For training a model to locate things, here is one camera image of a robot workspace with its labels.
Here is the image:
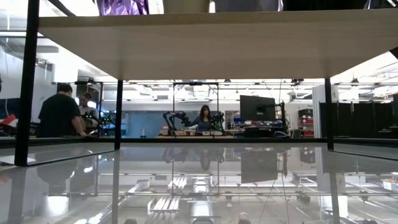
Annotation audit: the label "purple faceted plastic cup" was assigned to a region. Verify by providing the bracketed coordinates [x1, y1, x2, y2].
[95, 0, 150, 16]

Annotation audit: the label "wooden shelf with black legs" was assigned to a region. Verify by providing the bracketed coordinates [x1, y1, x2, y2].
[14, 0, 398, 167]

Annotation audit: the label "person in grey top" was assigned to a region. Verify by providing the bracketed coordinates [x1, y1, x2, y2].
[187, 104, 219, 136]

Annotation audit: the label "black computer monitor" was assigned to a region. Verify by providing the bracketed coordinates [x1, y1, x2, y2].
[239, 95, 277, 123]

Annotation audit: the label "rack with red bins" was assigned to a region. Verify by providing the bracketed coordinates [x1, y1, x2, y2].
[297, 108, 315, 138]

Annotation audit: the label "person in light top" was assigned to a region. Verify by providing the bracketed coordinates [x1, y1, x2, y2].
[78, 93, 101, 135]

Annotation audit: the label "white pillar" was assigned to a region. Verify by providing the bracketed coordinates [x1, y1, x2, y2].
[312, 85, 340, 139]

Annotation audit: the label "person in black top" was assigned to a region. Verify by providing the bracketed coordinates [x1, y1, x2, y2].
[36, 83, 88, 139]

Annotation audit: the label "black partition panels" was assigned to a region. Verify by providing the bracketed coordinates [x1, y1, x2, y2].
[319, 101, 398, 139]

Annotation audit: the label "red and white object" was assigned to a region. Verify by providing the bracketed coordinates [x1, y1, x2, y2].
[0, 113, 18, 132]

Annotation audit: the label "black workcell frame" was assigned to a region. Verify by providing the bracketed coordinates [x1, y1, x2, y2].
[172, 82, 220, 138]
[55, 80, 104, 138]

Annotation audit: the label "black table frame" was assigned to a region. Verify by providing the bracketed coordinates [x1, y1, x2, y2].
[0, 137, 398, 145]

